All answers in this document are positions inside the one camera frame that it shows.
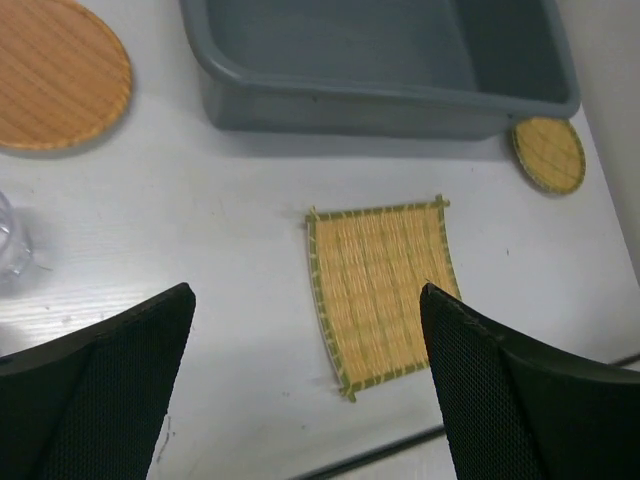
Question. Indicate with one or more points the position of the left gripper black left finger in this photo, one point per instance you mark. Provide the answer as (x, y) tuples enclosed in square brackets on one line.
[(91, 404)]

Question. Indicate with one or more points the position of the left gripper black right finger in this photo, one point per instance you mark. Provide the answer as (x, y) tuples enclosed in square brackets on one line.
[(514, 407)]

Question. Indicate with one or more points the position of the square woven bamboo mat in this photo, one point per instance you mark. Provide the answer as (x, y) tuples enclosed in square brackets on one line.
[(367, 270)]

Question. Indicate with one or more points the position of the round green-rimmed bamboo mat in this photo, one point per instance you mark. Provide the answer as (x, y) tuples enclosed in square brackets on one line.
[(550, 153)]

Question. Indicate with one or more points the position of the round orange woven plate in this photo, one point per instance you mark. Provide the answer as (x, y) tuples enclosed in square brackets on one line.
[(66, 77)]

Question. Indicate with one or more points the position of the grey plastic bin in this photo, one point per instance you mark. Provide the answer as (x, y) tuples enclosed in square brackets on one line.
[(453, 70)]

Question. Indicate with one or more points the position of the clear plastic cup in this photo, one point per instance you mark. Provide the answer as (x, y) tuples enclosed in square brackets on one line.
[(17, 251)]

